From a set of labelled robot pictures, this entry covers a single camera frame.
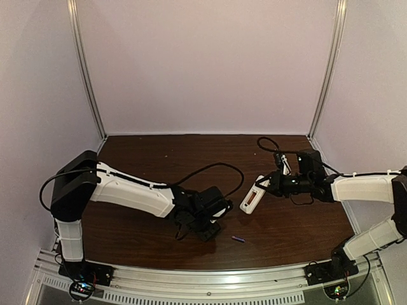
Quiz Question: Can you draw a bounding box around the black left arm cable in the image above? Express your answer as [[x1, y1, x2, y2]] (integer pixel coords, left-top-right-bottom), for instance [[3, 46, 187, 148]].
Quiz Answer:
[[39, 162, 245, 217]]

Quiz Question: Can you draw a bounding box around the white remote control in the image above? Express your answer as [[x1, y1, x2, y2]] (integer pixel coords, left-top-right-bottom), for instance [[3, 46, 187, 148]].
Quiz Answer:
[[239, 184, 265, 215]]

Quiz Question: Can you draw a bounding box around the right aluminium frame post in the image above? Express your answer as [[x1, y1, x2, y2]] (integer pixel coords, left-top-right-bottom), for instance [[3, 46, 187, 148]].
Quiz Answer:
[[308, 0, 348, 140]]

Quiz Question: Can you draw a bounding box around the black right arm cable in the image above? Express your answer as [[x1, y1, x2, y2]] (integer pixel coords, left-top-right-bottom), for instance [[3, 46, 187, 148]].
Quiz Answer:
[[256, 136, 401, 179]]

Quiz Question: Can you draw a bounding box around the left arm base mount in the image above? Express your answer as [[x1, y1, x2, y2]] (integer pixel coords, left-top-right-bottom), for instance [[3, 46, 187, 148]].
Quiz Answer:
[[54, 253, 114, 303]]

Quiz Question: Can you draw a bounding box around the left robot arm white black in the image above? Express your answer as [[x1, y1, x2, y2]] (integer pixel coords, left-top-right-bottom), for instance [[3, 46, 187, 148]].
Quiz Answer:
[[43, 150, 233, 263]]

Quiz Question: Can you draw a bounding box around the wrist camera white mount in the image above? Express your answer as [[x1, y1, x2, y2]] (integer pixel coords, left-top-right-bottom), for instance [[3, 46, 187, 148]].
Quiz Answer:
[[273, 152, 291, 175], [210, 199, 233, 223]]

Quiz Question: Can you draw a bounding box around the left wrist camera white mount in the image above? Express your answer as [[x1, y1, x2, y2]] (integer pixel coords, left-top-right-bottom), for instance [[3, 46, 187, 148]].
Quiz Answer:
[[210, 199, 233, 223]]

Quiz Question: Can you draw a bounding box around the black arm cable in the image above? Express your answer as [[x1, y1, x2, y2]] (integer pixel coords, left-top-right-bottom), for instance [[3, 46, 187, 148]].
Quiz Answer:
[[39, 162, 245, 217], [256, 136, 401, 179]]

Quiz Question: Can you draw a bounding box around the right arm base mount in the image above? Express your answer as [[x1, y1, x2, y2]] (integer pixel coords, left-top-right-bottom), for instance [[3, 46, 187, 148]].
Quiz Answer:
[[303, 240, 359, 301]]

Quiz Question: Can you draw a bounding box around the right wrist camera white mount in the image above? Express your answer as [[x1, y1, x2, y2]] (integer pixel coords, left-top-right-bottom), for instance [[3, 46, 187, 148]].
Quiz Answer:
[[273, 152, 291, 175]]

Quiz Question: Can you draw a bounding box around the left aluminium frame post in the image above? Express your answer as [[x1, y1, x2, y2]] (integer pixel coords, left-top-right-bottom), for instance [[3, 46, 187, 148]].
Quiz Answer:
[[67, 0, 107, 140]]

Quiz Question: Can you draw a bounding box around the front aluminium rail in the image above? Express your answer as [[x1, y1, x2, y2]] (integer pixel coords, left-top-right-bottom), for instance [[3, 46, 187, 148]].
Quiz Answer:
[[22, 250, 396, 304]]

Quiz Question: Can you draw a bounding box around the aluminium frame post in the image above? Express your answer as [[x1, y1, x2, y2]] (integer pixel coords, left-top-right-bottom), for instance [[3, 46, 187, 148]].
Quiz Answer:
[[67, 0, 107, 140], [308, 0, 348, 140]]

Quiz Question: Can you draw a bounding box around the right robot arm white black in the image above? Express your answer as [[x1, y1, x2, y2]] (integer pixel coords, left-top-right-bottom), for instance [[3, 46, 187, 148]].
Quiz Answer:
[[255, 149, 406, 264]]

